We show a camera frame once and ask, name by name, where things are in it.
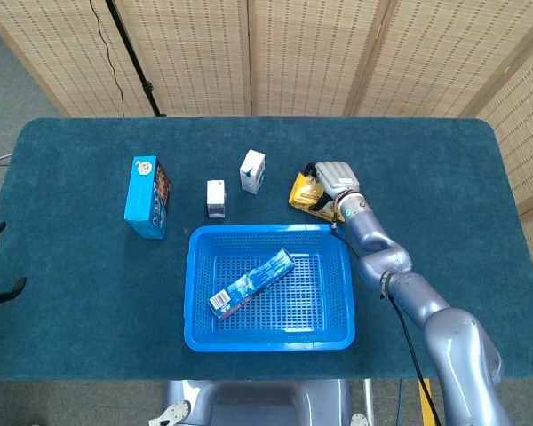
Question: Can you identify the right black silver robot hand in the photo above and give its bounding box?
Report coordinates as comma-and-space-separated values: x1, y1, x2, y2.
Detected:
301, 160, 362, 214

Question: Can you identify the yellow snack package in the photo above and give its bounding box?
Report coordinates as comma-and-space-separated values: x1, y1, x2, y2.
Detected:
287, 170, 346, 223

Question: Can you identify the tall white blue milk carton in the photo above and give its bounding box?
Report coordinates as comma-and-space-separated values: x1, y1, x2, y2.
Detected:
239, 149, 267, 195

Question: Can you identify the small white purple milk carton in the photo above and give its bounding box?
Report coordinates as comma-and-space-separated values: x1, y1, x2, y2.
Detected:
205, 178, 227, 219

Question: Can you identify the long blue snack box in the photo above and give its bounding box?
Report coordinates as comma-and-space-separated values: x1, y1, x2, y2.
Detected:
208, 247, 297, 320

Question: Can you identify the large blue cookie box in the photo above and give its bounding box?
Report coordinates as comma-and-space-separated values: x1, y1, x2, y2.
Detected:
123, 154, 173, 241

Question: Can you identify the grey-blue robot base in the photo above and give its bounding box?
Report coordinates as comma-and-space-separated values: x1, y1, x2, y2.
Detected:
148, 379, 374, 426

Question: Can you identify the blue perforated plastic basket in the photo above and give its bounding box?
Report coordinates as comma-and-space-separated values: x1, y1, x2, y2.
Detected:
184, 224, 356, 354

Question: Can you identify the teal table cloth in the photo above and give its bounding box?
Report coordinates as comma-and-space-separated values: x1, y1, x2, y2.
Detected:
0, 116, 533, 383

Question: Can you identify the grey metal table leg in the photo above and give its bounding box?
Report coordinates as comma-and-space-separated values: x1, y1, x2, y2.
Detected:
362, 379, 377, 421

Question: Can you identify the black tripod stand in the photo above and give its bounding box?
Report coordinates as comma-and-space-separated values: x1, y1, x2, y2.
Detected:
104, 0, 168, 119

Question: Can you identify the yellow floor tape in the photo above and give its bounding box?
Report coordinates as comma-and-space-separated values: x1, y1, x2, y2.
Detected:
418, 378, 436, 426

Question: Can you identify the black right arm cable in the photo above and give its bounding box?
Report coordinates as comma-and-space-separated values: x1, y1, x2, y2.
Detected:
330, 221, 443, 426

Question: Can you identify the thin black hanging cable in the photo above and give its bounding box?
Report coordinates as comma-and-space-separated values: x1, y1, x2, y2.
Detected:
88, 0, 125, 119

